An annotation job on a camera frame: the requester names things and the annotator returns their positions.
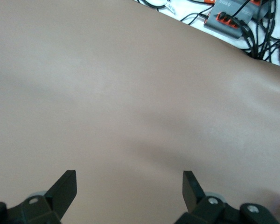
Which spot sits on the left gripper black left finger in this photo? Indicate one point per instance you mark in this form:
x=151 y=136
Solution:
x=58 y=193

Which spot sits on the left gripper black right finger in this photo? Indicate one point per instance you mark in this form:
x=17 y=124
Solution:
x=193 y=198

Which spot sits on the brown table mat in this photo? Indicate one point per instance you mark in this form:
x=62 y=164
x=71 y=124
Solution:
x=107 y=93

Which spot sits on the grey hub with orange ports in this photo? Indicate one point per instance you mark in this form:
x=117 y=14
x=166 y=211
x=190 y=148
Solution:
x=214 y=23

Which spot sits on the grey hub box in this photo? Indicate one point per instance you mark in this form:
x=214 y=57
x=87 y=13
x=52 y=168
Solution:
x=254 y=11

